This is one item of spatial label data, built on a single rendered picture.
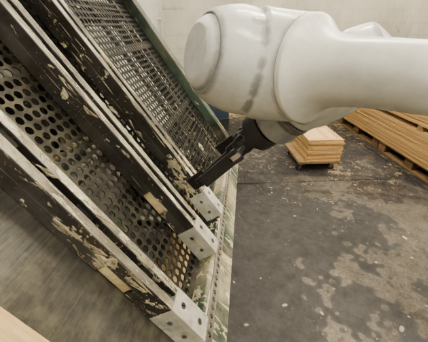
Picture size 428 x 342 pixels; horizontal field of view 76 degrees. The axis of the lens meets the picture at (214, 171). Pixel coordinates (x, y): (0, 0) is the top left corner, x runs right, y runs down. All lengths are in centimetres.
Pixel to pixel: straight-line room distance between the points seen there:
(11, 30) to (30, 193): 41
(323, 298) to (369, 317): 27
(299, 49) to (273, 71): 3
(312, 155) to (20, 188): 315
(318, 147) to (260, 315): 210
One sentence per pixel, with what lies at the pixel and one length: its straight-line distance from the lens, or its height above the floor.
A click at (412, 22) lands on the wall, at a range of 661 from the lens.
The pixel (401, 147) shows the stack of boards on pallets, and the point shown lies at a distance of 416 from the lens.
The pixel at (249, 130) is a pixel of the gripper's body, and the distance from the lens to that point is 50.
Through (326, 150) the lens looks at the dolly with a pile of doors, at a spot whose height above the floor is 27.
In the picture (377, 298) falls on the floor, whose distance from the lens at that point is 224.
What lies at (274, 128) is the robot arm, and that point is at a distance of 46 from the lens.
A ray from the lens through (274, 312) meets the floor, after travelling 195.
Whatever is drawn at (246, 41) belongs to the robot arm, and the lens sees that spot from 26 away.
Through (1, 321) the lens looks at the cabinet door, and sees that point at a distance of 53.
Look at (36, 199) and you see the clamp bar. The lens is 59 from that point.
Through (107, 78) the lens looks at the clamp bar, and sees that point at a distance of 97.
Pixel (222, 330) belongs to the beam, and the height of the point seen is 83.
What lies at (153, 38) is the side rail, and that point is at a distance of 174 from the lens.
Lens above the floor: 158
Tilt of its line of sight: 28 degrees down
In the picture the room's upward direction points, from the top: straight up
